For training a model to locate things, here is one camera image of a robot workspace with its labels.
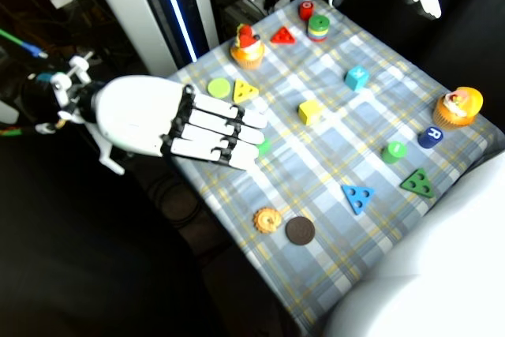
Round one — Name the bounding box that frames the teal letter cube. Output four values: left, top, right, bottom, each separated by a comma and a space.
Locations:
344, 65, 371, 92

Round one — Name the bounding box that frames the green toy sandwich cookie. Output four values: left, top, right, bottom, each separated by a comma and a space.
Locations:
207, 77, 232, 99

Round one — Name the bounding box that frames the white column with blue light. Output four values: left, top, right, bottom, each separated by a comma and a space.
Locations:
80, 0, 220, 78

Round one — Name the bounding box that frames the yellow triangle block with holes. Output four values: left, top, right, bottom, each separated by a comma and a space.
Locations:
232, 78, 260, 105

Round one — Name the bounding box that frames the red cylinder block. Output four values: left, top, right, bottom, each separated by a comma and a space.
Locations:
298, 0, 316, 21

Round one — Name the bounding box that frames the toy cupcake with peach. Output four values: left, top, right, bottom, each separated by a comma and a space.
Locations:
432, 86, 484, 129

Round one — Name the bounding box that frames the toy cupcake with strawberries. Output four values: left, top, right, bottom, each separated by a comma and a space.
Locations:
230, 24, 266, 71

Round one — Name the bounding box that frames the red triangle block with holes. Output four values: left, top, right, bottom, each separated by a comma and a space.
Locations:
270, 26, 297, 46

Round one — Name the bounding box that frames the blue cylinder block letter R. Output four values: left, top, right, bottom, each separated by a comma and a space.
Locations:
417, 126, 444, 150

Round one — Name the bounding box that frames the grey power strip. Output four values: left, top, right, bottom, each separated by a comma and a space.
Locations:
223, 0, 264, 21

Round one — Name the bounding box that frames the green cylinder block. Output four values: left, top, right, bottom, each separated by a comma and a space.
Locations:
380, 140, 409, 165

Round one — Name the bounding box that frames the yellow cube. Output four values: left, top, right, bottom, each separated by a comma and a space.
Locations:
297, 99, 324, 126

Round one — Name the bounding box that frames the yellow toy biscuit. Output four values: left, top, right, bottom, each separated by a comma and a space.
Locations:
252, 207, 283, 234

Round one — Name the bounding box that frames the plaid tablecloth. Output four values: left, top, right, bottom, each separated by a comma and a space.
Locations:
165, 0, 496, 337

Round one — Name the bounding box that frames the green triangle block with holes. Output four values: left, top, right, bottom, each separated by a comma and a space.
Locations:
399, 167, 436, 200

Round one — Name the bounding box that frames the brown toy sandwich cookie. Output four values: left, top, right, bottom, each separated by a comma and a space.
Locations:
285, 216, 317, 247

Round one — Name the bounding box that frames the blue triangle block with holes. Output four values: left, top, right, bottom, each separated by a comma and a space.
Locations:
341, 184, 376, 216

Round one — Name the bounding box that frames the white robot body shell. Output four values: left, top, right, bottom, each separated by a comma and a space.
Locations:
322, 153, 505, 337

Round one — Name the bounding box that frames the rainbow ring stack toy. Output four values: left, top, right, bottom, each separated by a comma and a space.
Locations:
306, 14, 330, 43

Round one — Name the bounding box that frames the green cable with blue connector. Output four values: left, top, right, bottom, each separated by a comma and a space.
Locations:
0, 28, 49, 59

